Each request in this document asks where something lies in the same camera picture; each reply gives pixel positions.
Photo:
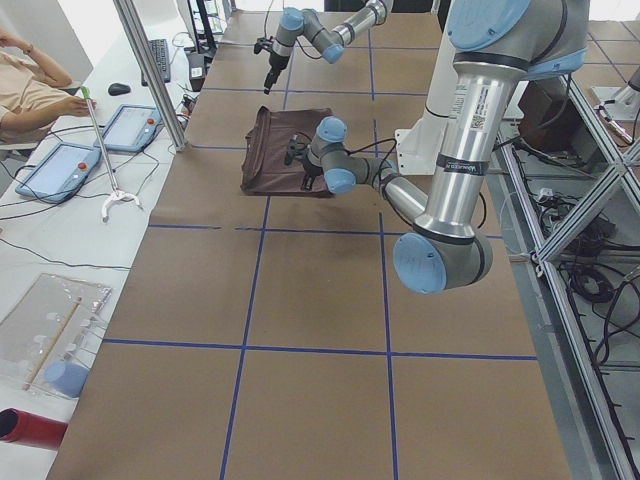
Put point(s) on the black computer mouse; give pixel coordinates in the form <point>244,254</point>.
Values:
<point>117,89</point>

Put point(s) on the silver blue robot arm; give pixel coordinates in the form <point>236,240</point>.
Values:
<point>497,45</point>
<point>329,43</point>

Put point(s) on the black keyboard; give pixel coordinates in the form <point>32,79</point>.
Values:
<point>160,51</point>

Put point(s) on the dark brown t-shirt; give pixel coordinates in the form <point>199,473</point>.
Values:
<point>264,171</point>

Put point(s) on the red cylinder tube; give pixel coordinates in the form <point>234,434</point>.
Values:
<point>28,429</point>

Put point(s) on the clear plastic bag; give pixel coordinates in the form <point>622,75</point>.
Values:
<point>29,326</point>

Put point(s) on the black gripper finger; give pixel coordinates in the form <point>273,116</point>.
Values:
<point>307,184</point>
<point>270,81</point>

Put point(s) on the white reacher grabber tool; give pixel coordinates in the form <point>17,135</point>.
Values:
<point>116,195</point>

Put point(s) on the blue teach pendant near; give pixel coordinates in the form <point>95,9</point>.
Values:
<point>60,174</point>

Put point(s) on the blue teach pendant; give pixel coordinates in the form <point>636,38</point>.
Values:
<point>131,128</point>
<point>60,174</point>

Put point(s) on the blue teach pendant far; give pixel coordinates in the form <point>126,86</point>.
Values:
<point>131,128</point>

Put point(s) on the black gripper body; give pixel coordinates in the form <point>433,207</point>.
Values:
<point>310,171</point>
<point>273,65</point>

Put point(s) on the person in beige shirt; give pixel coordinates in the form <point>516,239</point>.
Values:
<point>33,91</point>

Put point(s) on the wooden stick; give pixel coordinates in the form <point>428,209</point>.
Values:
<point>51,344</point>

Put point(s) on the aluminium frame post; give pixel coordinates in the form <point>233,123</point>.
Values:
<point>138,41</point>

